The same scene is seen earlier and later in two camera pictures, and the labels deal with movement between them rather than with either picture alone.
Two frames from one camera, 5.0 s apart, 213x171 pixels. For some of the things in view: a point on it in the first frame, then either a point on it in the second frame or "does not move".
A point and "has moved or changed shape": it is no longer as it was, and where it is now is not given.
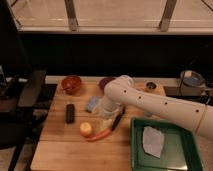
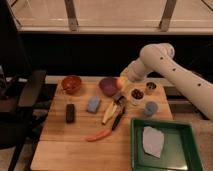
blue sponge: x=92 y=100 does not move
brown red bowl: x=71 y=84 does not move
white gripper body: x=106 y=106 → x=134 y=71
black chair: x=18 y=94 does not move
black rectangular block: x=70 y=113 does not move
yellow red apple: x=85 y=129 has moved or changed shape
